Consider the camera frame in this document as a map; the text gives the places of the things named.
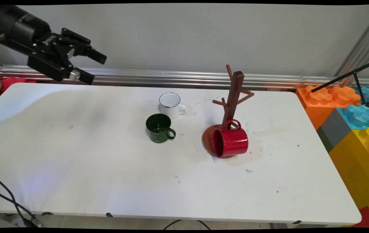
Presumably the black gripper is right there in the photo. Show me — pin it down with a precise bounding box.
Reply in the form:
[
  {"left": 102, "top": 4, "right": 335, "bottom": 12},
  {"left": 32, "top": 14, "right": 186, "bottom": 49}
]
[{"left": 0, "top": 5, "right": 107, "bottom": 85}]

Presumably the red enamel mug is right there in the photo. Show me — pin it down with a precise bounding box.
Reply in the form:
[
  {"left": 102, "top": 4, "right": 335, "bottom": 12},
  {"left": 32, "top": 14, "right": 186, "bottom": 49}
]
[{"left": 211, "top": 119, "right": 249, "bottom": 158}]

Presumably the white enamel mug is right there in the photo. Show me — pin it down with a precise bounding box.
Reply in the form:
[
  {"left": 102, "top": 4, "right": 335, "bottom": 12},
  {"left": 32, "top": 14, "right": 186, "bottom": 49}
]
[{"left": 159, "top": 93, "right": 186, "bottom": 119}]

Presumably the green enamel mug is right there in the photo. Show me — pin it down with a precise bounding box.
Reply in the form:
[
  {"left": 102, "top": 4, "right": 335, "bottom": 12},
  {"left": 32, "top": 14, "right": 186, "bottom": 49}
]
[{"left": 145, "top": 114, "right": 176, "bottom": 143}]

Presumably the brown wooden mug tree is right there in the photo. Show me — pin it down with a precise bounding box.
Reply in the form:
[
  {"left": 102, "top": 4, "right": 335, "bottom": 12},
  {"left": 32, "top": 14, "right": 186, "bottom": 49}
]
[{"left": 203, "top": 64, "right": 255, "bottom": 159}]

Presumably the orange toy block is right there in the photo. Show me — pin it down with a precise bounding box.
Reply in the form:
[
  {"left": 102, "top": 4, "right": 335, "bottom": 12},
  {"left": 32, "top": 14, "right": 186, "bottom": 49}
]
[{"left": 296, "top": 85, "right": 361, "bottom": 130}]

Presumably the dark green toy block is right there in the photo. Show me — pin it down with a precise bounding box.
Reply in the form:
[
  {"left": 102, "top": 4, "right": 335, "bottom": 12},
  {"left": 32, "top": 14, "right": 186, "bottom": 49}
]
[{"left": 317, "top": 127, "right": 334, "bottom": 152}]

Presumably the grey toy block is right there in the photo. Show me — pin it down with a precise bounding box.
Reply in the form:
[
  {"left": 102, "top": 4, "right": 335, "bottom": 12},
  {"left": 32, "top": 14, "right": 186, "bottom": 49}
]
[{"left": 320, "top": 109, "right": 353, "bottom": 148}]

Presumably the black tripod stand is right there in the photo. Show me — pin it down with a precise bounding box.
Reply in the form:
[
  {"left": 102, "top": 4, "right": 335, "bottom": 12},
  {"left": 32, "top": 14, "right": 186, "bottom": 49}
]
[{"left": 311, "top": 58, "right": 369, "bottom": 109}]

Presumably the blue toy block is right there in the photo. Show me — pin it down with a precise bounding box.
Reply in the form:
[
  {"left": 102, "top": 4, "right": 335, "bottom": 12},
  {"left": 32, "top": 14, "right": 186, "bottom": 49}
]
[{"left": 337, "top": 87, "right": 369, "bottom": 130}]

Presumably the yellow toy block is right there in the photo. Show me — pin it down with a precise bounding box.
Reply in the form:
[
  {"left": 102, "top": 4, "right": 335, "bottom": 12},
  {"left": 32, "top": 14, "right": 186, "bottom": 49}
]
[{"left": 329, "top": 127, "right": 369, "bottom": 227}]

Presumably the aluminium frame rail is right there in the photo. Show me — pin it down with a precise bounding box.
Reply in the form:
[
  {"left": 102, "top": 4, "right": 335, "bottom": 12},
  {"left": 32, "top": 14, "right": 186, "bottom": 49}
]
[{"left": 0, "top": 65, "right": 369, "bottom": 90}]

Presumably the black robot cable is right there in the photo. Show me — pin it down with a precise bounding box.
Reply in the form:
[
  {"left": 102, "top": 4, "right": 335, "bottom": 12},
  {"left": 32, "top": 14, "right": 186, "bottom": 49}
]
[
  {"left": 0, "top": 187, "right": 46, "bottom": 227},
  {"left": 0, "top": 168, "right": 28, "bottom": 225}
]

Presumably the black floor cable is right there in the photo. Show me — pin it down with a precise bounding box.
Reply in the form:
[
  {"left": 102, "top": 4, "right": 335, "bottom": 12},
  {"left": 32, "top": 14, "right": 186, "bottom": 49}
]
[{"left": 163, "top": 219, "right": 211, "bottom": 230}]

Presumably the aluminium frame post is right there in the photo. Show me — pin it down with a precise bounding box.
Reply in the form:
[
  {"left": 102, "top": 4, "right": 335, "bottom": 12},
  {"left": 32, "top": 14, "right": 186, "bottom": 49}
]
[{"left": 335, "top": 6, "right": 369, "bottom": 78}]

